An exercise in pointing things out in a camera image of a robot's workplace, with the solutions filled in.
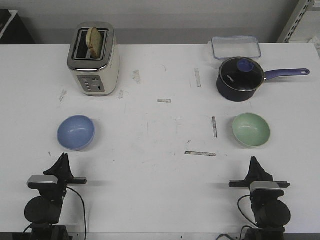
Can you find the blue bowl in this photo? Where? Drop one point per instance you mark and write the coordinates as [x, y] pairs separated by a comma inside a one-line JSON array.
[[76, 132]]

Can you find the white metal shelf rack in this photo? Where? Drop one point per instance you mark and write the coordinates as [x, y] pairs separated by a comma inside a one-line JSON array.
[[303, 24]]

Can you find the clear plastic food container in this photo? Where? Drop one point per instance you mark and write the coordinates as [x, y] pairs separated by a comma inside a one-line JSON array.
[[225, 47]]

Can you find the green bowl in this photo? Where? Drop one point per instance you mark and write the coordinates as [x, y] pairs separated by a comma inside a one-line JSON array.
[[251, 130]]

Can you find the toasted bread slice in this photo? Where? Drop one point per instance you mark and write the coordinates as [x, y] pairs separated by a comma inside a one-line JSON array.
[[94, 42]]

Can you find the glass pot lid blue knob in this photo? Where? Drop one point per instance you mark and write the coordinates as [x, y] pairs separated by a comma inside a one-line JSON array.
[[241, 74]]

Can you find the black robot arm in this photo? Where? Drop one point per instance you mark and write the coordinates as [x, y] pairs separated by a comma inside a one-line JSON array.
[[270, 214], [44, 211]]

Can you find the cream two-slot toaster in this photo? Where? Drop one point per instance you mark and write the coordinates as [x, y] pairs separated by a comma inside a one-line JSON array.
[[94, 76]]

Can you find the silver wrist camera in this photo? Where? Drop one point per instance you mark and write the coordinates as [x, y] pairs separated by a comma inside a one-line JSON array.
[[42, 182], [266, 188]]

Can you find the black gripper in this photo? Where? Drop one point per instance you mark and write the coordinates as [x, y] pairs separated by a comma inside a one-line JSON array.
[[60, 191], [256, 171]]

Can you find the dark blue saucepan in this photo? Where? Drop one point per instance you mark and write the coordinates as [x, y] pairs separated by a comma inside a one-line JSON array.
[[241, 96]]

